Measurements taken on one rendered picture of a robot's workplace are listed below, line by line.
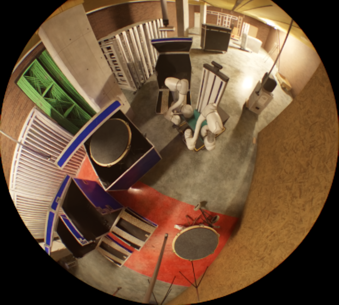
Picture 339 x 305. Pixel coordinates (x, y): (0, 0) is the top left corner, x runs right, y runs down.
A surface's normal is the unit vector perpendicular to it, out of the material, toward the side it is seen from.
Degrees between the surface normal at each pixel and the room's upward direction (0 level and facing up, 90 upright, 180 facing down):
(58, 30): 90
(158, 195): 0
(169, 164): 0
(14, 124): 90
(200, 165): 0
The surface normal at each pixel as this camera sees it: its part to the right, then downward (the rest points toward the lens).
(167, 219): -0.08, -0.41
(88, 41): 0.91, 0.35
